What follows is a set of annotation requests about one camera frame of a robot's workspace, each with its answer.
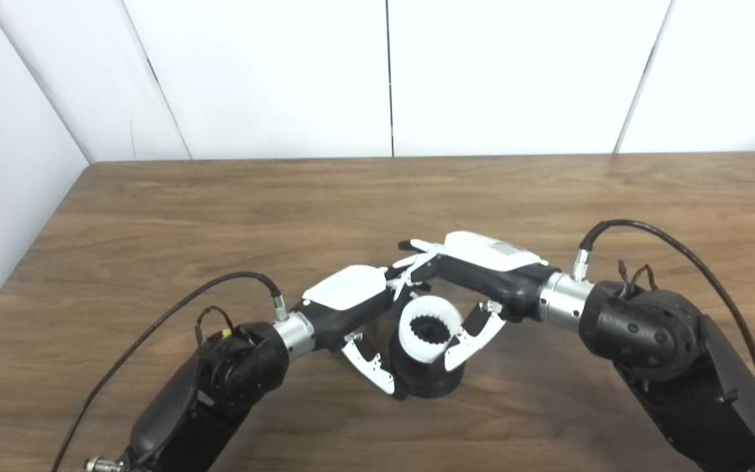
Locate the white and black left hand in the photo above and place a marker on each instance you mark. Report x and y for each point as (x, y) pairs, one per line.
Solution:
(351, 295)

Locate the white and black right hand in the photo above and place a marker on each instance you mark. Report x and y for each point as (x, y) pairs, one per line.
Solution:
(495, 262)

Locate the round black part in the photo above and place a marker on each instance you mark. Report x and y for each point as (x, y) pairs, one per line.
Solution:
(426, 383)

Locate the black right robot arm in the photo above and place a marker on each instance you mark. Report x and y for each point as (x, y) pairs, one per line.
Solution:
(666, 347)

